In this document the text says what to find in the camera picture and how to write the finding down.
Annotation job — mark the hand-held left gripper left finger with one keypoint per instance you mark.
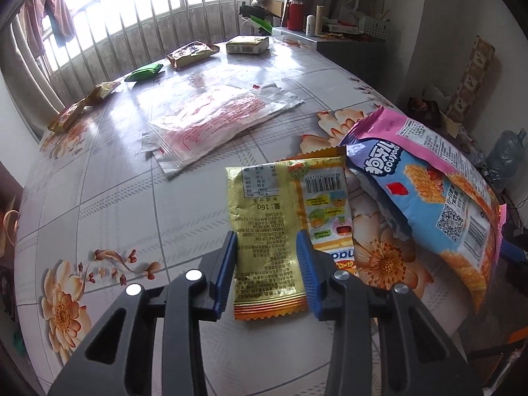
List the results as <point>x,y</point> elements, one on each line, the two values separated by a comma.
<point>225,273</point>

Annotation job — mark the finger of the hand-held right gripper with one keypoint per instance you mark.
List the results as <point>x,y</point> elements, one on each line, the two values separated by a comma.
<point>514,252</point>

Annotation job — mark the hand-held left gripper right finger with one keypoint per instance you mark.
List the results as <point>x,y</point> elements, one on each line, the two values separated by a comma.
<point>307,273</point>

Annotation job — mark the yellow snack wrapper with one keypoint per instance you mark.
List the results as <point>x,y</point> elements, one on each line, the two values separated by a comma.
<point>268,222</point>

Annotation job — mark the pink and blue snack bag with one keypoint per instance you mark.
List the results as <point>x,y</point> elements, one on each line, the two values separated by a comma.
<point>433,198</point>

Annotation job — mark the large blue water jug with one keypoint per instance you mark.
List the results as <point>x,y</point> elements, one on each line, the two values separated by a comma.
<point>505,154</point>

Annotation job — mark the table with floral tablecloth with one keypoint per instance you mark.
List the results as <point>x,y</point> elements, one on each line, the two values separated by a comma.
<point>123,214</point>

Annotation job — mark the clear wrapper with red print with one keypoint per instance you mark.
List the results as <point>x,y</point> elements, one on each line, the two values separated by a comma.
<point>206,119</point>

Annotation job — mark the dark snack bag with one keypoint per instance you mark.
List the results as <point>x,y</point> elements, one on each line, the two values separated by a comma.
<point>423,111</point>

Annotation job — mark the patterned paper roll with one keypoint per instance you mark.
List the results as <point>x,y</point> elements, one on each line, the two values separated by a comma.
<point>470,78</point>

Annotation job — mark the grey cabinet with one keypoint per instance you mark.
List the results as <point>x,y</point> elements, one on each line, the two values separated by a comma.
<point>350,62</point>

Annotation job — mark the green packet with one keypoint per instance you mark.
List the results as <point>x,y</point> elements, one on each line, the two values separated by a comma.
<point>144,72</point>

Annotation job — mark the small yellow snack packet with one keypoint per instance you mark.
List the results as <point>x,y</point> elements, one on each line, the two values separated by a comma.
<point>103,92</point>

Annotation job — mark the brown snack packet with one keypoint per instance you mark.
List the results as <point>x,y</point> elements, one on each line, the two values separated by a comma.
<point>192,54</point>

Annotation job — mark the orange snack packet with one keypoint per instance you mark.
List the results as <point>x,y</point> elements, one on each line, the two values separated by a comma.
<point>68,116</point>

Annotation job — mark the yellow box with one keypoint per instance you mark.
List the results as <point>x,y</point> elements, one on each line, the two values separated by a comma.
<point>247,45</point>

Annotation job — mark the small white bottle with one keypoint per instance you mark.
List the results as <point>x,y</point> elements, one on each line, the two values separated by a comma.
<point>310,25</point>

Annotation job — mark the green plastic object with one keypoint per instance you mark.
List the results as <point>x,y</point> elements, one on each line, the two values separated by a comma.
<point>262,26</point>

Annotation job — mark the wooden tube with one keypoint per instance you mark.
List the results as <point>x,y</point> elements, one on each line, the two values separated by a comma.
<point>320,20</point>

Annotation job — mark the pale plastic storage basket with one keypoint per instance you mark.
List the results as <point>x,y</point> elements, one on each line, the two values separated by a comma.
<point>374,29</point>

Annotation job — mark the red thermos bottle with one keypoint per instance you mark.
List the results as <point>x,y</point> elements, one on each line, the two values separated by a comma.
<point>295,15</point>

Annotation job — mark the black flat object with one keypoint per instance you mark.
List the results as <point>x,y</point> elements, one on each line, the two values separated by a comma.
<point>250,10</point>

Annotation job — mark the small white plastic bag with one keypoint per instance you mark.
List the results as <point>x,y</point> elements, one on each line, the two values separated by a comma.
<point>353,8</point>

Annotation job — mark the metal window railing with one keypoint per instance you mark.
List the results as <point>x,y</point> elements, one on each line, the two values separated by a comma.
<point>165,8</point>

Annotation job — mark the beige curtain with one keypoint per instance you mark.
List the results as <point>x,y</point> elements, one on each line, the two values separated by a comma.
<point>37,74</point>

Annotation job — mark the dark hanging garment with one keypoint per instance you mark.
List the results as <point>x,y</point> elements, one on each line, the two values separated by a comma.
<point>60,29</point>

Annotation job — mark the pink hanging garment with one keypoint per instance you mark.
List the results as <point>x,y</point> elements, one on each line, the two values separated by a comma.
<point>35,8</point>

